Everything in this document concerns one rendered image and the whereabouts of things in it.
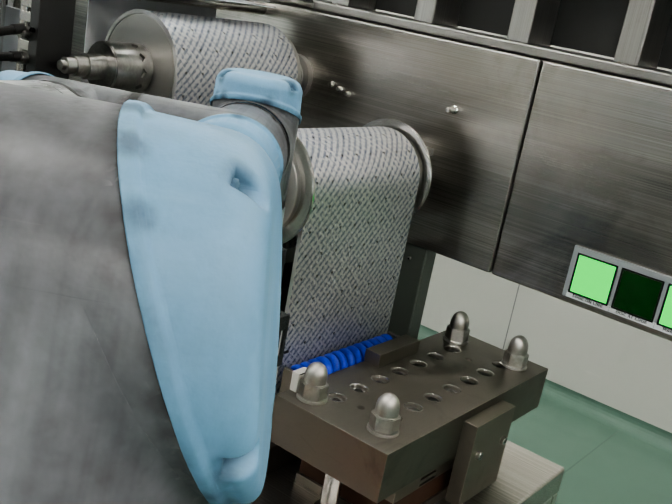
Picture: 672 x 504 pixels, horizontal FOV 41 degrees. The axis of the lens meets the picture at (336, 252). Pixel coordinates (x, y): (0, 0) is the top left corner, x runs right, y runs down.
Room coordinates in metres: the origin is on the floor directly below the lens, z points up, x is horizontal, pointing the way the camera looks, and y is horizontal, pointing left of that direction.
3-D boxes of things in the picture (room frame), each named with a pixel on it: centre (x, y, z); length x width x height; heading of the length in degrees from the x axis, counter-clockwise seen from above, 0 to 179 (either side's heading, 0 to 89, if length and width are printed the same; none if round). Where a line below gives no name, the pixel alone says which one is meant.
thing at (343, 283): (1.09, -0.02, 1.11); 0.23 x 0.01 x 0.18; 145
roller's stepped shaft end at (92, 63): (1.10, 0.35, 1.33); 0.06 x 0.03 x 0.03; 145
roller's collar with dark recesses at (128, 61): (1.15, 0.32, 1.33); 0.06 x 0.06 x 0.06; 55
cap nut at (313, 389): (0.94, 0.00, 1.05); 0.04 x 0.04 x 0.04
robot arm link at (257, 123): (0.66, 0.11, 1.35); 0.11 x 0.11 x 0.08; 0
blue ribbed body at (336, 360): (1.07, -0.04, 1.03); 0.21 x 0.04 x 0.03; 145
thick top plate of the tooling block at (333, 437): (1.05, -0.14, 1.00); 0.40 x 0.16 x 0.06; 145
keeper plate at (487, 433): (1.01, -0.23, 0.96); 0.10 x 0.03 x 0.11; 145
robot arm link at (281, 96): (0.75, 0.09, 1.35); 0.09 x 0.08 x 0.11; 0
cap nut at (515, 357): (1.16, -0.27, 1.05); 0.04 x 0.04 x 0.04
